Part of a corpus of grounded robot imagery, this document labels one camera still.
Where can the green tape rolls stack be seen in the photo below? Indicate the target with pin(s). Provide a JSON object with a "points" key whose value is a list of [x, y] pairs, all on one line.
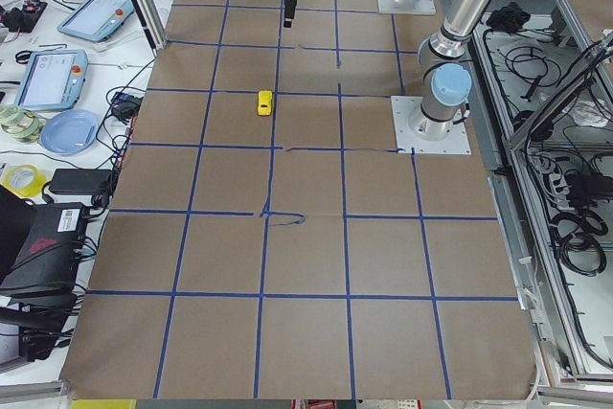
{"points": [[21, 124]]}

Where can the yellow tape roll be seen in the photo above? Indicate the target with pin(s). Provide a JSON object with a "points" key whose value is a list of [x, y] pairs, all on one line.
{"points": [[25, 181]]}

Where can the teach pendant tablet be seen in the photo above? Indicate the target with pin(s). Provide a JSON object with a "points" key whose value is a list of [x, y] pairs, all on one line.
{"points": [[53, 80], [96, 20]]}

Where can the yellow toy beetle car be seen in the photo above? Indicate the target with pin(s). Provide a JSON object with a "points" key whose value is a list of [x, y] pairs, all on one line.
{"points": [[265, 103]]}

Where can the black computer box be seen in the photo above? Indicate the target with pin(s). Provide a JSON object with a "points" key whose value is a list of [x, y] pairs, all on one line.
{"points": [[39, 245]]}

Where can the upper teach pendant tablet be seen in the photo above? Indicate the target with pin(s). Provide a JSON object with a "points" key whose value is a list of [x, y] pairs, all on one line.
{"points": [[96, 20]]}

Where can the black power adapter brick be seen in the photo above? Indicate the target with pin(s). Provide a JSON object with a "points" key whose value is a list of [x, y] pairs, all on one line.
{"points": [[79, 181]]}

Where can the light blue plate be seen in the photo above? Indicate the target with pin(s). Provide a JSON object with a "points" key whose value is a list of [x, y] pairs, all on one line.
{"points": [[69, 132]]}

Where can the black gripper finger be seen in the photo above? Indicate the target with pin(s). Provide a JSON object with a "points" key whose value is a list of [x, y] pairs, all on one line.
{"points": [[289, 12]]}

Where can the lower teach pendant tablet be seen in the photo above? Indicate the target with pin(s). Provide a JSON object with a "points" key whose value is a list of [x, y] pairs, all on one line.
{"points": [[53, 80]]}

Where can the brown paper table cover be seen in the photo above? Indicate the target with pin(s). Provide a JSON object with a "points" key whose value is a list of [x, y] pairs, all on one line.
{"points": [[298, 255]]}

